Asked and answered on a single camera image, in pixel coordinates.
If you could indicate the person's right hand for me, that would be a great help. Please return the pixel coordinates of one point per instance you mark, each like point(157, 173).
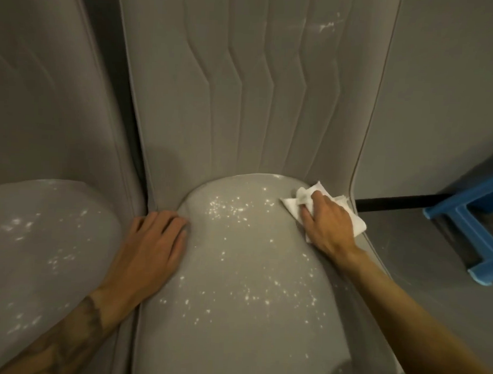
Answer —
point(329, 228)

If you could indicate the person's left hand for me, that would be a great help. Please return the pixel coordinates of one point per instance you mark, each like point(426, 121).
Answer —
point(147, 254)

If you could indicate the white cleaning cloth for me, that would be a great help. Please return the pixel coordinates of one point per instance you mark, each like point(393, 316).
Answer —
point(294, 204)

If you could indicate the grey padded chair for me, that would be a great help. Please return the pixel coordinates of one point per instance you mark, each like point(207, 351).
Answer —
point(247, 273)
point(42, 145)

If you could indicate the person's left forearm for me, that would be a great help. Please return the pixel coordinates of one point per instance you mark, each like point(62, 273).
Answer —
point(71, 340)

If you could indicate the person's right forearm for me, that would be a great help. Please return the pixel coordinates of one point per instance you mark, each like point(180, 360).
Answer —
point(419, 328)

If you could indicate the blue plastic stool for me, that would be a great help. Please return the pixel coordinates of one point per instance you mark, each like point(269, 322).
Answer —
point(463, 212)

